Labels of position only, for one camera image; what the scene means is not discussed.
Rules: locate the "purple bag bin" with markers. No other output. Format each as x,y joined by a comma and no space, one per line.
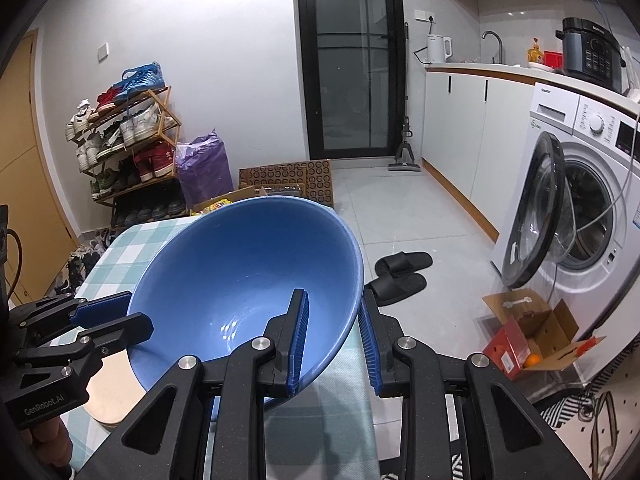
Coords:
205,170

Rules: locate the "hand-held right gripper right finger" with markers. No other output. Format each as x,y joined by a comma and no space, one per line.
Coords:
370,350

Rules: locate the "cluster of loose sneakers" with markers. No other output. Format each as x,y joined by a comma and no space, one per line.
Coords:
80,265

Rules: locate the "upright stick vacuum cleaner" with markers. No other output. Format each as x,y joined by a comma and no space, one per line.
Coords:
404,155

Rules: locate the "white washing machine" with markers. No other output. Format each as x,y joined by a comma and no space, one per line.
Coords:
600,160

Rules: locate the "teal checked tablecloth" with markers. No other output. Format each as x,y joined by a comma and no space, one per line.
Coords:
120,245

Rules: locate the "black and white patterned rug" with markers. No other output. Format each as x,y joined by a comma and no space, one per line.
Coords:
600,425

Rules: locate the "white electric kettle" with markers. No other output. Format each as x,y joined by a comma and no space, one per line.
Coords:
437,50

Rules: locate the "black slipper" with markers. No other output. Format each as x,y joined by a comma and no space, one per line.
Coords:
405,262
397,287

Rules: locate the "black framed glass door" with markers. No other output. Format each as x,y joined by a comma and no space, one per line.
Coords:
350,60

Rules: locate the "person's left hand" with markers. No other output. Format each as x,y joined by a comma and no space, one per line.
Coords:
50,442

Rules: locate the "white wall socket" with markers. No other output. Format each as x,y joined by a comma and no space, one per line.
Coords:
425,15

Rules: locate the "light blue bowl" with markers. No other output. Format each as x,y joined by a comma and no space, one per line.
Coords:
240,270

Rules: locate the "black pressure cooker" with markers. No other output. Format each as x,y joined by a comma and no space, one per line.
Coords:
590,55

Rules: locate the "open red cardboard box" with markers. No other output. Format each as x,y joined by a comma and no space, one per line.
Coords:
540,330

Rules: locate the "yellow wooden door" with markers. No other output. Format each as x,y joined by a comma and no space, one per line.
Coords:
35,185

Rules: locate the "large cream plate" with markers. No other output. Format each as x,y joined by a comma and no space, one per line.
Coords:
112,390

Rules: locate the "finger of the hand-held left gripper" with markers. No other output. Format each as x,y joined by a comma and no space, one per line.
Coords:
125,332
100,310

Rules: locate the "wooden shoe rack with shoes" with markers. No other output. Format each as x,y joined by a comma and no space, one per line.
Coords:
130,125

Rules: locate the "white light switch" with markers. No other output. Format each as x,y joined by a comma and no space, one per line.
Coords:
103,51

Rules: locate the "chrome kitchen faucet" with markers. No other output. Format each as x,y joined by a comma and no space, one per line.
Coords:
499,47

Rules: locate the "orange fruit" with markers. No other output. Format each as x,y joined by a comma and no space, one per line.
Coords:
533,360

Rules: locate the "brown cardboard snack box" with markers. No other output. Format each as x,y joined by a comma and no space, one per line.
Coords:
225,202

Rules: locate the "white lower kitchen cabinets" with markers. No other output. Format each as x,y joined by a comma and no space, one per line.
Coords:
465,135

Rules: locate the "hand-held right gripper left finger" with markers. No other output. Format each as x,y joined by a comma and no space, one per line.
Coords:
298,350

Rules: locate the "yellow bottle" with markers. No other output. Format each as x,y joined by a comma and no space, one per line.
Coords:
535,52

